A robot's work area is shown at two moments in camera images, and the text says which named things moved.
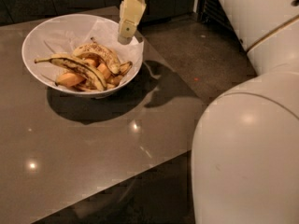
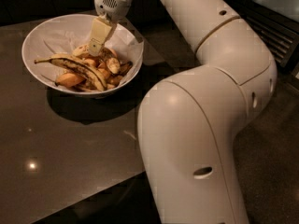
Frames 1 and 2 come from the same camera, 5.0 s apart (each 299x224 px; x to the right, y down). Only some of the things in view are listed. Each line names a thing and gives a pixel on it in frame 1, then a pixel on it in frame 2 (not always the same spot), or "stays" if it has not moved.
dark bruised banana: [79, 65] stays
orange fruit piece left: [70, 79] stays
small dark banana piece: [125, 67] stays
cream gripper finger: [132, 7] → [101, 28]
